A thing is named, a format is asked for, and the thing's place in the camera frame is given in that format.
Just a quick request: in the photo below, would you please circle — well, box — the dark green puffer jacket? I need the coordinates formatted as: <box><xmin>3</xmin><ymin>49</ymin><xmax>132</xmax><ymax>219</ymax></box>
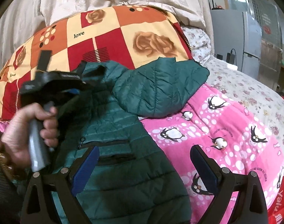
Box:
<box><xmin>55</xmin><ymin>58</ymin><xmax>209</xmax><ymax>223</ymax></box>

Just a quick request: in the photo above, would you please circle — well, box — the person's left hand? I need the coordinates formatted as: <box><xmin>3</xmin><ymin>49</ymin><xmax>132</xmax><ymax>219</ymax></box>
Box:
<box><xmin>1</xmin><ymin>103</ymin><xmax>58</xmax><ymax>169</ymax></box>

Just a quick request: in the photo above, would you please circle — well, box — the red plastic bag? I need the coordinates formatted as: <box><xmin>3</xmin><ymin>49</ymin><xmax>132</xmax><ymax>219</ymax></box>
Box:
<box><xmin>268</xmin><ymin>186</ymin><xmax>284</xmax><ymax>224</ymax></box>

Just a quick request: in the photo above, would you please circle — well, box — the pink penguin blanket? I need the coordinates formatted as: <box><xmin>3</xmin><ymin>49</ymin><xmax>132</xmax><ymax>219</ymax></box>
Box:
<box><xmin>139</xmin><ymin>84</ymin><xmax>283</xmax><ymax>223</ymax></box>

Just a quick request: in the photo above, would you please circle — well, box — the beige patterned curtain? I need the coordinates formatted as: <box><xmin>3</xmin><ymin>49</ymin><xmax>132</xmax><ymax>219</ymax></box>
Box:
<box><xmin>0</xmin><ymin>0</ymin><xmax>214</xmax><ymax>71</ymax></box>

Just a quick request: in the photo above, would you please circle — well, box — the red orange rose quilt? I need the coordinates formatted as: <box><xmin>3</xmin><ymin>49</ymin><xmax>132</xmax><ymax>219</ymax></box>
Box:
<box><xmin>0</xmin><ymin>5</ymin><xmax>192</xmax><ymax>120</ymax></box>

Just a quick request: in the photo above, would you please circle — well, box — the floral white bed sheet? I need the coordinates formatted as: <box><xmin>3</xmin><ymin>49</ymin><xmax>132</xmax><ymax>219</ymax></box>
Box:
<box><xmin>181</xmin><ymin>26</ymin><xmax>284</xmax><ymax>150</ymax></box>

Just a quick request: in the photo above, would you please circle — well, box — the black power adapter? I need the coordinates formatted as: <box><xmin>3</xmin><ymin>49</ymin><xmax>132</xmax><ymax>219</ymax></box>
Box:
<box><xmin>226</xmin><ymin>49</ymin><xmax>237</xmax><ymax>65</ymax></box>

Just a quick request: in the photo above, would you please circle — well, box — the grey refrigerator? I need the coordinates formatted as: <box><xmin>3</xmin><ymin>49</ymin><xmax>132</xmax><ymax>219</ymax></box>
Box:
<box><xmin>211</xmin><ymin>10</ymin><xmax>262</xmax><ymax>79</ymax></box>

